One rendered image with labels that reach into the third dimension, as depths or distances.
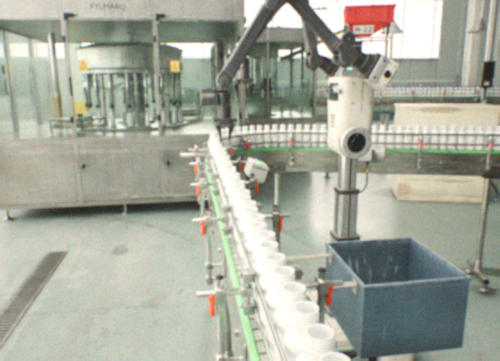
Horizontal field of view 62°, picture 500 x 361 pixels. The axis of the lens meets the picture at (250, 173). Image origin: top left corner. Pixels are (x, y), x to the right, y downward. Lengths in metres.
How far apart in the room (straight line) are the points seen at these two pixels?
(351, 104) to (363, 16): 6.22
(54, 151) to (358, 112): 3.63
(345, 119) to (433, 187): 3.72
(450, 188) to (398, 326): 4.52
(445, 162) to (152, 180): 3.05
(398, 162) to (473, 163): 0.50
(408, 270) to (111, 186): 3.83
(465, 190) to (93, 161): 4.42
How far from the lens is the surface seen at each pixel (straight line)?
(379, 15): 8.24
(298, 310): 0.64
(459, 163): 3.27
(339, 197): 2.19
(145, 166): 4.81
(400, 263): 1.58
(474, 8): 12.26
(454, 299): 1.33
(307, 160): 3.12
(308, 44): 2.31
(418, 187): 5.63
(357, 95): 2.05
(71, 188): 5.00
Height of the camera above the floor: 1.48
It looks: 12 degrees down
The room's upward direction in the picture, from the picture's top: 1 degrees counter-clockwise
